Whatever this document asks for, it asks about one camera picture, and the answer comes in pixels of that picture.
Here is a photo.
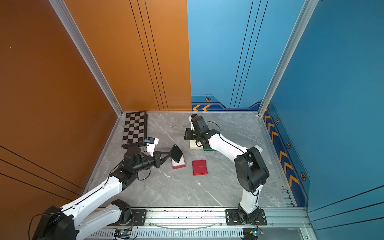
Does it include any silver aluminium corner post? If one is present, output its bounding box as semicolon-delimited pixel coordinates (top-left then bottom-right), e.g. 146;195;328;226
49;0;123;117
258;0;319;117

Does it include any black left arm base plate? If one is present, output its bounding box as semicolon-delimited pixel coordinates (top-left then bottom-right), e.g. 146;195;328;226
110;209;147;227

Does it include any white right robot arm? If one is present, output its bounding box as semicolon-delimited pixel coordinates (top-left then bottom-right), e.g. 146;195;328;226
185;114;270;226

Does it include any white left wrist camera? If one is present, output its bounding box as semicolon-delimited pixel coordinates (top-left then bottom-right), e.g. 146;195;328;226
144;137;159;157

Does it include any green circuit board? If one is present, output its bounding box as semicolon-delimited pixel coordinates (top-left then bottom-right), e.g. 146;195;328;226
241;228;264;240
113;229;132;240

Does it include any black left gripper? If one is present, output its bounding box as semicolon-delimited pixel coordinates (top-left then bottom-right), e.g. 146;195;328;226
133;151;172;175

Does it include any silver aluminium corner post left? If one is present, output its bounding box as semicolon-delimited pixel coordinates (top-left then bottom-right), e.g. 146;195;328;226
49;0;123;117

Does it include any green jewelry box lid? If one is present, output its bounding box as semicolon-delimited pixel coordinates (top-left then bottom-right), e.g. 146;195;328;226
203;145;215;151

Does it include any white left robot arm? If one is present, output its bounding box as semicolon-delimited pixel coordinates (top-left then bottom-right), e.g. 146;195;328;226
28;145;183;240

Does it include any white earbuds case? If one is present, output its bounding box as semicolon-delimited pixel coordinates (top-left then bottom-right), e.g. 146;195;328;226
255;145;263;153

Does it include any left green circuit board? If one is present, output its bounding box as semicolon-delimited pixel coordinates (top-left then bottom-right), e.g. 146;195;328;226
113;229;132;240

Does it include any red jewelry box base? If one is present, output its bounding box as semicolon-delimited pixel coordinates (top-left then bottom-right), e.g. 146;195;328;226
172;157;186;170

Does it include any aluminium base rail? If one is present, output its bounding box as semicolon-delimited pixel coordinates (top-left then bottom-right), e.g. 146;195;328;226
84;207;316;240

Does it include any silver aluminium corner post right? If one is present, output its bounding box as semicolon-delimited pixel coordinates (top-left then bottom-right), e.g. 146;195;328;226
258;0;319;117

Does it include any right green circuit board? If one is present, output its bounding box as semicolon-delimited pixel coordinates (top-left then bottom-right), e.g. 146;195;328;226
241;228;264;240

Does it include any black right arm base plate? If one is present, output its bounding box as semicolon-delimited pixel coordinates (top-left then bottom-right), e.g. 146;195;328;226
225;208;268;226

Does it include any cream booklet with flower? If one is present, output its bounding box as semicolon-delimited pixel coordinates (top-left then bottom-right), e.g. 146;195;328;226
190;141;204;150

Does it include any black and silver chessboard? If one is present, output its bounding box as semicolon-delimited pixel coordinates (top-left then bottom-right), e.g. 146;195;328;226
122;111;148;149

